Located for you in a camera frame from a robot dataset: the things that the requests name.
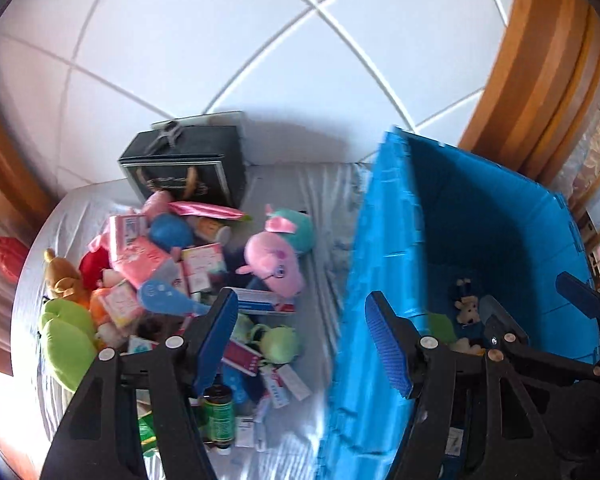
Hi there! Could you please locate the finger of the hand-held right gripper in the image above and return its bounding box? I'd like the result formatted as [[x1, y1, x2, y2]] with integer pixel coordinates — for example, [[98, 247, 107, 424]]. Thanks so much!
[[555, 271, 600, 367], [479, 294, 600, 386]]

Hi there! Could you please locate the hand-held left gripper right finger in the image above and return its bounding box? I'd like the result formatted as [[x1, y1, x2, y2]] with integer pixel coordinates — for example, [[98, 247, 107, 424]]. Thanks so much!
[[364, 290, 556, 480]]

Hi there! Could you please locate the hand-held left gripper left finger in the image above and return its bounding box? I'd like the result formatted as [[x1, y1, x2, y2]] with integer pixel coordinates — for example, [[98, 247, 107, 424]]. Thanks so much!
[[39, 287, 240, 480]]

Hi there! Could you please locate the blue plastic crate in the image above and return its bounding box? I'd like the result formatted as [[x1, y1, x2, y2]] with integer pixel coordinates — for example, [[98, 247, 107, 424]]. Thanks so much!
[[316, 127, 600, 480]]

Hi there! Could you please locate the red box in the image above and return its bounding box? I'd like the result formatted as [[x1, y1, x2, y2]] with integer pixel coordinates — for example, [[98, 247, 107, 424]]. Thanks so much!
[[221, 339, 263, 376]]

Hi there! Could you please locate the white dog plush toy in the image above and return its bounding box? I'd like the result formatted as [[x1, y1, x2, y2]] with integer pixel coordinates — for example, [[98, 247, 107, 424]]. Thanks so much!
[[452, 277, 481, 326]]

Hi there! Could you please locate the cream plush toy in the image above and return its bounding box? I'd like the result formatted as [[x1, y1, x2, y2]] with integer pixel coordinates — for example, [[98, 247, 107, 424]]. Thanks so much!
[[447, 337, 483, 356]]

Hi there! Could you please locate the green cloth plush toy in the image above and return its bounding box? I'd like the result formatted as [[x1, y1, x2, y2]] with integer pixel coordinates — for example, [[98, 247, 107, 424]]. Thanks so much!
[[427, 312, 456, 343]]

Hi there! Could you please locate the blue white flat box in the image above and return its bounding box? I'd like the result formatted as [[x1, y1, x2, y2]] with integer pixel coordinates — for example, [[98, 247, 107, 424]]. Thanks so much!
[[225, 286, 297, 315]]

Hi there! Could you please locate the light blue hand fan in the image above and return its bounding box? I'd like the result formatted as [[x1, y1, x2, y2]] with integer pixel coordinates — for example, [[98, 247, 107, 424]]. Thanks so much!
[[137, 262, 201, 317]]

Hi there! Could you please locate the teal white packet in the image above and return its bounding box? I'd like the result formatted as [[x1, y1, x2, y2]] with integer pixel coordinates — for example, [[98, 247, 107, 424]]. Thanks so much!
[[127, 336, 161, 356]]

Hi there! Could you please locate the white pink carton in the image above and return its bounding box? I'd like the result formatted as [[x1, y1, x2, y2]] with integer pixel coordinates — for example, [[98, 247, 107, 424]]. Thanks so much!
[[180, 242, 228, 293]]

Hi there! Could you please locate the green bottle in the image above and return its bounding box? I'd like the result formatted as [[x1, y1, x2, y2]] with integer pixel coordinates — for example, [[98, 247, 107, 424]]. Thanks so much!
[[201, 385, 236, 456]]

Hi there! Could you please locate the white tagged packet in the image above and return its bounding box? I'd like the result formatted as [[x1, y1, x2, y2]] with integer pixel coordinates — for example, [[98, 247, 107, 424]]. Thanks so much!
[[260, 362, 312, 408]]

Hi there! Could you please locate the pink pig plush toy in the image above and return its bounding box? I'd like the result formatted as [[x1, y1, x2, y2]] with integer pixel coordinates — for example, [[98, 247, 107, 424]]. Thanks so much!
[[236, 232, 306, 297]]

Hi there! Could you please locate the small white pink box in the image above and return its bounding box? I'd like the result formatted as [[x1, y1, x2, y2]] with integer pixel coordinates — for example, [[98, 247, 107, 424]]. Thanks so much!
[[102, 280, 146, 326]]

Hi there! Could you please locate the pink tissue pack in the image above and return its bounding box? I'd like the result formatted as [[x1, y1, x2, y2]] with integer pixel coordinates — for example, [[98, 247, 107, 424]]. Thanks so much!
[[112, 235, 173, 286]]

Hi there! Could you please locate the blue round plush toy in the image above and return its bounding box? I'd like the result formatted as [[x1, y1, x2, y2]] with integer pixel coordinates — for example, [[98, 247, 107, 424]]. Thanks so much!
[[147, 212, 196, 253]]

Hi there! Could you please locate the orange plush toy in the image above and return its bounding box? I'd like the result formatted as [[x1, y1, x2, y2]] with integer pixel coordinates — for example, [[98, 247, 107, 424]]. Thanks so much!
[[89, 287, 111, 326]]

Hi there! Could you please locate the pink foil packet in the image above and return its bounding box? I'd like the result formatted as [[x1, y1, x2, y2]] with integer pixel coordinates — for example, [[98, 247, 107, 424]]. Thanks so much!
[[167, 200, 246, 222]]

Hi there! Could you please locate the pink packet with blue print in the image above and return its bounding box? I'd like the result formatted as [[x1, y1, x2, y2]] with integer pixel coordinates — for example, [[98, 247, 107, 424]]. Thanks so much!
[[107, 212, 151, 256]]

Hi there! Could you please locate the red plush toy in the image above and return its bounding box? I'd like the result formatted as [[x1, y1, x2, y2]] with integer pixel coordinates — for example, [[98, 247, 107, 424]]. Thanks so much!
[[77, 247, 113, 291]]

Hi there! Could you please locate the small pink plush toy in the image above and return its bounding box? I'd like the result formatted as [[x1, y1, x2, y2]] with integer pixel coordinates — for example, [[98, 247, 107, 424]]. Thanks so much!
[[142, 190, 173, 221]]

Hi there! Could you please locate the large green plush toy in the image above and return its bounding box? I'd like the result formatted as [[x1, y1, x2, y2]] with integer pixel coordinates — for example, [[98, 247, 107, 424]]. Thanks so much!
[[37, 297, 101, 393]]

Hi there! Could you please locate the brown bear plush toy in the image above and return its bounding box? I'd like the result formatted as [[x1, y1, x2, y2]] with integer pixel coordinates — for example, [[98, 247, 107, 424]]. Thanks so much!
[[42, 247, 91, 308]]

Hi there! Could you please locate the black gift box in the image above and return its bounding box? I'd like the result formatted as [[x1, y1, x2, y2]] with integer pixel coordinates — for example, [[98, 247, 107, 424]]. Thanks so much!
[[117, 112, 248, 211]]

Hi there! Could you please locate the red bag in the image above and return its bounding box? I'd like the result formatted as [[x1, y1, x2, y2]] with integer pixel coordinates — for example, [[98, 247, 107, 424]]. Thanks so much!
[[0, 234, 31, 285]]

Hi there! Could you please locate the wooden door frame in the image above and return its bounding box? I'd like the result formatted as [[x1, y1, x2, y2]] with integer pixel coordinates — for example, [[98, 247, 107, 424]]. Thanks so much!
[[457, 0, 600, 196]]

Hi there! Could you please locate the wooden wall trim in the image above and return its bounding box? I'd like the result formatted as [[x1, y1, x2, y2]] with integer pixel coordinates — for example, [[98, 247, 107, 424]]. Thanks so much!
[[0, 75, 61, 211]]

